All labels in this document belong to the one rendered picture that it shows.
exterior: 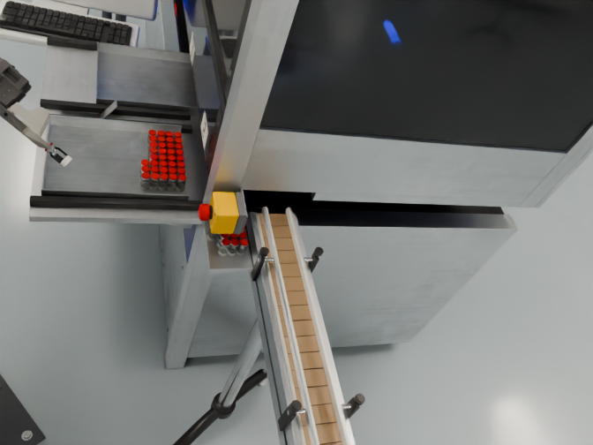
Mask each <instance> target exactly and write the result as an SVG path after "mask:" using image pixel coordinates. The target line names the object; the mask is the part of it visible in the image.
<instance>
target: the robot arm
mask: <svg viewBox="0 0 593 445"><path fill-rule="evenodd" d="M14 68H15V66H13V65H10V64H9V63H8V62H7V61H6V60H4V59H2V58H1V57H0V117H2V118H3V119H4V120H5V121H7V122H8V123H9V124H11V125H12V126H13V127H14V128H16V129H17V130H18V131H19V132H21V133H22V134H23V135H24V136H26V137H27V138H28V139H29V140H31V141H32V142H33V143H34V144H35V145H36V146H37V147H41V148H45V149H46V148H47V149H51V148H52V146H51V145H50V144H48V143H47V142H46V141H45V140H43V139H42V138H41V136H42V134H43V133H44V131H45V129H46V127H47V125H48V123H49V121H50V114H49V112H48V111H47V110H46V109H44V108H43V107H40V108H37V109H32V110H28V109H25V108H24V107H23V106H22V105H20V104H15V103H16V102H20V101H21V100H22V99H23V98H24V97H25V96H26V93H27V92H28V91H29V90H30V89H31V87H32V86H31V85H30V84H29V81H28V80H27V79H26V78H25V77H24V76H22V75H21V74H20V73H19V71H18V70H17V69H14ZM8 108H9V110H8ZM15 115H17V116H19V117H20V118H21V119H22V120H23V121H21V120H20V119H18V118H17V117H16V116H15Z"/></svg>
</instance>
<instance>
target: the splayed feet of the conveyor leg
mask: <svg viewBox="0 0 593 445"><path fill-rule="evenodd" d="M266 383H267V373H266V370H265V369H259V370H258V371H257V372H256V373H254V374H253V375H251V376H250V377H249V378H247V379H246V380H245V381H244V383H243V385H242V387H241V388H240V390H239V392H238V394H237V395H236V398H235V400H234V402H233V404H232V405H231V406H230V408H229V409H227V410H223V409H221V408H220V407H219V406H218V403H217V402H218V399H219V396H220V394H221V393H218V394H217V395H216V396H215V397H214V400H213V401H212V403H211V409H210V410H208V411H207V412H206V413H205V414H204V415H203V416H202V417H201V418H200V419H199V420H197V421H196V422H195V423H194V424H193V425H192V426H191V427H190V428H189V429H188V430H187V431H186V432H185V433H184V434H183V435H182V436H181V437H180V438H179V439H178V440H177V441H176V442H175V443H174V444H173V445H191V444H192V443H193V442H194V441H195V440H196V439H197V438H198V437H199V436H200V435H201V434H202V433H203V432H204V431H205V430H206V429H208V428H209V427H210V426H211V425H212V424H213V423H214V422H215V421H216V420H217V419H226V418H228V417H229V416H230V415H231V414H232V412H233V410H234V409H235V407H236V402H237V401H238V400H239V399H240V398H241V397H243V396H244V395H245V394H247V393H248V392H249V391H250V390H252V389H253V388H255V387H256V386H259V387H262V386H265V385H266Z"/></svg>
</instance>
